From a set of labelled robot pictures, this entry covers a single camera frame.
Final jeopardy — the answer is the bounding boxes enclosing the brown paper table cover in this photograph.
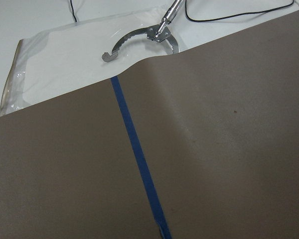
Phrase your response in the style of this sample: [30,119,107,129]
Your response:
[0,10,299,239]

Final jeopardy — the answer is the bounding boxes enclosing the white clothes hanger hook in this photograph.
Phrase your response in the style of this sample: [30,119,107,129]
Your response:
[102,25,180,62]

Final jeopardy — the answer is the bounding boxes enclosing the blue tape line crosswise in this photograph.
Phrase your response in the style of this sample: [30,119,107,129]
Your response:
[111,76,172,239]

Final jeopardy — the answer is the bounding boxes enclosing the black cable on white table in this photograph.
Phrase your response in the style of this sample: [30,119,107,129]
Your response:
[184,0,295,22]

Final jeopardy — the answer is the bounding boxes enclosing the clear plastic bag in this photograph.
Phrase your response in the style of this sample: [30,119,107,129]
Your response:
[0,7,173,116]

